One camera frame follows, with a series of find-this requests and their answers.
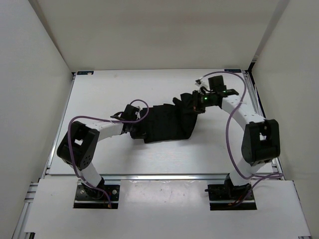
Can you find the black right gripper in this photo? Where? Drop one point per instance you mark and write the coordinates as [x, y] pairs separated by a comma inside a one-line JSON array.
[[196, 107]]

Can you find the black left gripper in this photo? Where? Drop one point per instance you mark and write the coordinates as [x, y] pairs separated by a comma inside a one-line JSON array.
[[141, 134]]

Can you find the black pleated skirt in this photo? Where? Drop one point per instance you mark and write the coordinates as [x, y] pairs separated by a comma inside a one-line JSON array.
[[167, 122]]

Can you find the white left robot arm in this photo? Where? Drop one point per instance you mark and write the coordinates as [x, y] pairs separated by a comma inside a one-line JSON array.
[[78, 146]]

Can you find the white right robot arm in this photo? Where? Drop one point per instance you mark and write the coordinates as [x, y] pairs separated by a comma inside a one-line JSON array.
[[261, 138]]

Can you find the right blue corner label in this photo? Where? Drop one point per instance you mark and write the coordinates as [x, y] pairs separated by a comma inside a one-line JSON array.
[[233, 70]]

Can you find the blue corner label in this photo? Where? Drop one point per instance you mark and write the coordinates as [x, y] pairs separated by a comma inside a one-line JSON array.
[[233, 70], [85, 72]]

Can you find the left blue corner label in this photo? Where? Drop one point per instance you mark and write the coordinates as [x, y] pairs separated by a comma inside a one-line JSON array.
[[85, 72]]

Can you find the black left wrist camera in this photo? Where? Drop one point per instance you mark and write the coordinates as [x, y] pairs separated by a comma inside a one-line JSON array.
[[129, 114]]

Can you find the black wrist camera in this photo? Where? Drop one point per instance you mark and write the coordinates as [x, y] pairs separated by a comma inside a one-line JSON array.
[[129, 114], [216, 85]]

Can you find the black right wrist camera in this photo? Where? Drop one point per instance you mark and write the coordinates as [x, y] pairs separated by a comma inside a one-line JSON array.
[[216, 85]]

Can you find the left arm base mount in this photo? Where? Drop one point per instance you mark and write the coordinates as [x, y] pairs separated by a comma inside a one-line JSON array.
[[88, 198]]

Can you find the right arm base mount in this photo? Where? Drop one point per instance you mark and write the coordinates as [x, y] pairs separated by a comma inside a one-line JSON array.
[[227, 197]]

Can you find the aluminium table edge rail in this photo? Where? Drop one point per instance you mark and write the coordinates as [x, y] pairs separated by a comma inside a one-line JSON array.
[[163, 177]]

